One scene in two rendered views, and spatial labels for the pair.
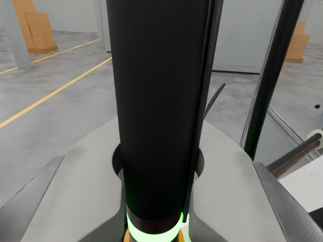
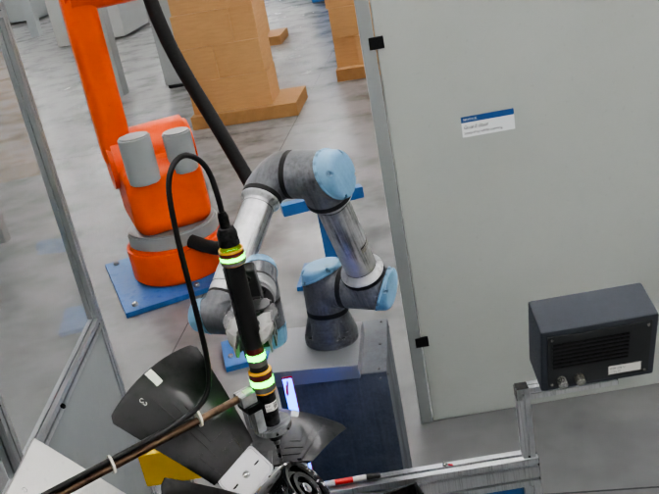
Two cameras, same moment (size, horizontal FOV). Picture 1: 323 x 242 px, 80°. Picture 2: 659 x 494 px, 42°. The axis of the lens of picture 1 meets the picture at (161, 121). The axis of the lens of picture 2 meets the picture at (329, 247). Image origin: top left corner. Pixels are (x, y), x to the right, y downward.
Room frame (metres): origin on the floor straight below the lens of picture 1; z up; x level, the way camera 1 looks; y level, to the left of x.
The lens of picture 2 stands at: (1.41, 0.23, 2.19)
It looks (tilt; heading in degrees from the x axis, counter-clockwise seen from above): 22 degrees down; 183
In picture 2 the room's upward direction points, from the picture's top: 11 degrees counter-clockwise
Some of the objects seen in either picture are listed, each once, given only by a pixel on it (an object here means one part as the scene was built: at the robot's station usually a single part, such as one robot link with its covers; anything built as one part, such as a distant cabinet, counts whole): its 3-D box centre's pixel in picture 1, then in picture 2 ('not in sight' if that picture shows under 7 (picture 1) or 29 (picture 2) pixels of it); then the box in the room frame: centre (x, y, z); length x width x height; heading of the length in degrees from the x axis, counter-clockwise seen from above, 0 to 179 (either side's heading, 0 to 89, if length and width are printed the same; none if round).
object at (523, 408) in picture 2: not in sight; (525, 420); (-0.29, 0.53, 0.96); 0.03 x 0.03 x 0.20; 0
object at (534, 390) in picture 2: not in sight; (565, 383); (-0.29, 0.63, 1.04); 0.24 x 0.03 x 0.03; 90
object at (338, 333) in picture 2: not in sight; (329, 321); (-0.71, 0.09, 1.09); 0.15 x 0.15 x 0.10
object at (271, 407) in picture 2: not in sight; (250, 331); (0.07, 0.00, 1.50); 0.04 x 0.04 x 0.46
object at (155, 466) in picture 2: not in sight; (178, 455); (-0.28, -0.30, 1.02); 0.16 x 0.10 x 0.11; 90
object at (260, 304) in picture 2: not in sight; (255, 316); (-0.04, 0.00, 1.47); 0.12 x 0.08 x 0.09; 0
